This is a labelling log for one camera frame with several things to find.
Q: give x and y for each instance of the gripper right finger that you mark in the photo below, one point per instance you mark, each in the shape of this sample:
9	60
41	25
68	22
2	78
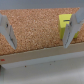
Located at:
69	33

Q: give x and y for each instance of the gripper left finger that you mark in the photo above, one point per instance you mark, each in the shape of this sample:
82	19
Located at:
9	31

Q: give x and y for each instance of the yellow block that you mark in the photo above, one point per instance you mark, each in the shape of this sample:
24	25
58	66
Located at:
64	24

